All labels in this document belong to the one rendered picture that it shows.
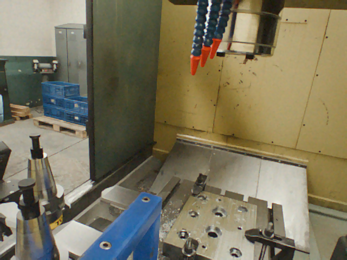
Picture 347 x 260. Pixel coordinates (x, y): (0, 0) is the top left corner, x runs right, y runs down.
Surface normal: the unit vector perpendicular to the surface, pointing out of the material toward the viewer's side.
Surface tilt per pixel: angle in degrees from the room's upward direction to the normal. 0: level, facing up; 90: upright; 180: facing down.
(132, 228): 0
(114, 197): 0
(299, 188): 24
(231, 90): 90
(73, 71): 90
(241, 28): 90
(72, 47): 90
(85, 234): 0
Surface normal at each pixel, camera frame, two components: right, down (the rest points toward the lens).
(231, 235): 0.09, -0.95
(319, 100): -0.36, 0.26
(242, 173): -0.07, -0.76
